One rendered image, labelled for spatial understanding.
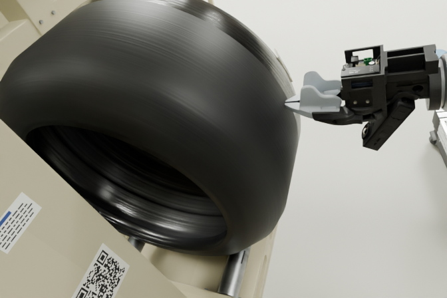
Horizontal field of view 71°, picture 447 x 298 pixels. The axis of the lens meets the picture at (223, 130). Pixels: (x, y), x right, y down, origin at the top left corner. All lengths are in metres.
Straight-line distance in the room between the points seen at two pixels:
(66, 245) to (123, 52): 0.24
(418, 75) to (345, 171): 1.54
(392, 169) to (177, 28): 1.69
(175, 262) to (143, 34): 0.65
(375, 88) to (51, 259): 0.44
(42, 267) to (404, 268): 1.54
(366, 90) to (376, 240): 1.36
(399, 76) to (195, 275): 0.67
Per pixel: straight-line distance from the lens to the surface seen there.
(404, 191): 1.93
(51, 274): 0.42
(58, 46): 0.49
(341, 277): 1.69
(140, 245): 0.88
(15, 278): 0.40
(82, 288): 0.46
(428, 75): 0.48
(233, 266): 0.75
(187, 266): 0.92
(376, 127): 0.54
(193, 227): 0.84
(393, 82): 0.49
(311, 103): 0.50
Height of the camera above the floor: 1.59
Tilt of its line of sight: 42 degrees down
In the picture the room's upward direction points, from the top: 22 degrees counter-clockwise
